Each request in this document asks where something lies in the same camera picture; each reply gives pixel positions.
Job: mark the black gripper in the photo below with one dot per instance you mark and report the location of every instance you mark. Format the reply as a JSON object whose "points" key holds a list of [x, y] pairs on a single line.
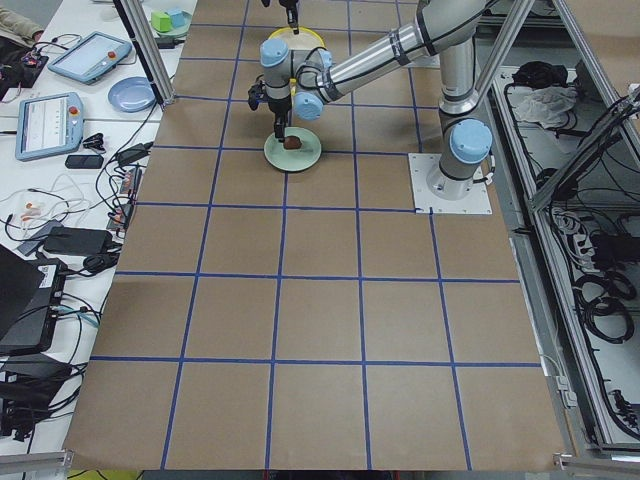
{"points": [[278, 106]]}

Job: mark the yellow steamer layer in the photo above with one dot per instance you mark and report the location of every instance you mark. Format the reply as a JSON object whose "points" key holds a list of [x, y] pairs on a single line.
{"points": [[305, 39]]}

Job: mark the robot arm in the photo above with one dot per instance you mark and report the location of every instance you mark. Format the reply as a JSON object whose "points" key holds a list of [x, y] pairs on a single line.
{"points": [[287, 2], [302, 81]]}

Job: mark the brown bun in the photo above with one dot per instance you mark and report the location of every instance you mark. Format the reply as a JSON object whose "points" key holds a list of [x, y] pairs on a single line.
{"points": [[292, 143]]}

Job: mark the pale green plate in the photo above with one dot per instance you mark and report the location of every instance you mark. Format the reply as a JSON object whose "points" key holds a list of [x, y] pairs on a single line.
{"points": [[293, 160]]}

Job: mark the blue foam block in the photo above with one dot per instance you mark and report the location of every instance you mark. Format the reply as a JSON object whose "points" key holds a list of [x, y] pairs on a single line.
{"points": [[176, 17]]}

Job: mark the green bowl with blocks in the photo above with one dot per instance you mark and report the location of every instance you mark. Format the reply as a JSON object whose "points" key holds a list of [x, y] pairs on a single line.
{"points": [[179, 32]]}

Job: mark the green foam block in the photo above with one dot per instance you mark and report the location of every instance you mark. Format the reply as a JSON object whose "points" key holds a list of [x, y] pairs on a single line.
{"points": [[161, 21]]}

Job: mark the blue plate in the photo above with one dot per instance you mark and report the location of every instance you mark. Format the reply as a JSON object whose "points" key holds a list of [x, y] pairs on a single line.
{"points": [[131, 95]]}

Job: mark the black power adapter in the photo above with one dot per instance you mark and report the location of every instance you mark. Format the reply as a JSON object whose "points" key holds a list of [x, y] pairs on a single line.
{"points": [[133, 154]]}

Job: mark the upper teach pendant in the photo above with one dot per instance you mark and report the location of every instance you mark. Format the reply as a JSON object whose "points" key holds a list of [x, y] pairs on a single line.
{"points": [[94, 56]]}

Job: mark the teach pendant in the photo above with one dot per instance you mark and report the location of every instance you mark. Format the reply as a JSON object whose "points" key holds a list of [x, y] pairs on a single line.
{"points": [[94, 56], [49, 126]]}

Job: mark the lower teach pendant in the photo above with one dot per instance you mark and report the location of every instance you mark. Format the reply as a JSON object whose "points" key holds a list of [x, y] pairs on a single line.
{"points": [[49, 126]]}

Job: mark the white cloth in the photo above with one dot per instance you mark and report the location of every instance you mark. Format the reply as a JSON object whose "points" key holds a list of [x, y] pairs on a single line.
{"points": [[549, 107]]}

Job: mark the black laptop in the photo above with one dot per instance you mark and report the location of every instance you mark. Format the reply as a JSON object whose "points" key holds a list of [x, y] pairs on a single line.
{"points": [[31, 291]]}

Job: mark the aluminium frame post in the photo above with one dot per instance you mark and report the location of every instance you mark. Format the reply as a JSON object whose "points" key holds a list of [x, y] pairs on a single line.
{"points": [[133, 18]]}

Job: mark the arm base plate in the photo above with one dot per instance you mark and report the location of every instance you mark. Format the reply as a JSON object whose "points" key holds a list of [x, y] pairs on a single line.
{"points": [[434, 193]]}

